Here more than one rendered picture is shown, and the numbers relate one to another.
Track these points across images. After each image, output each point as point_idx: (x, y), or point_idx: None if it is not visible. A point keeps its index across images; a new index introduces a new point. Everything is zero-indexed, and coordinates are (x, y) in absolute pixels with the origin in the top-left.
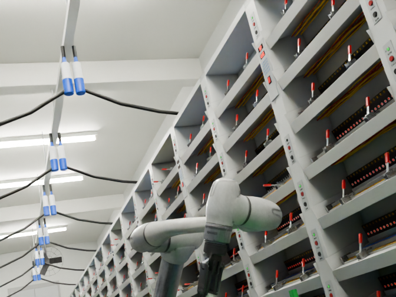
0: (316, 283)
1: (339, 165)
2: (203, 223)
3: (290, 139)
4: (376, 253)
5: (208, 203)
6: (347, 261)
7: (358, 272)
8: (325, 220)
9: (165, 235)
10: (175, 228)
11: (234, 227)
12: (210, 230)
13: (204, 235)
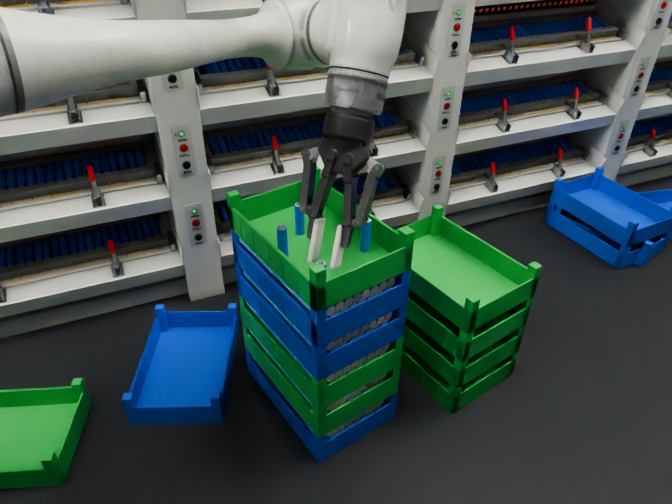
0: (132, 127)
1: None
2: (218, 43)
3: None
4: (294, 86)
5: (388, 26)
6: (214, 92)
7: (262, 113)
8: (209, 19)
9: (127, 79)
10: (173, 59)
11: (250, 56)
12: (383, 92)
13: (365, 103)
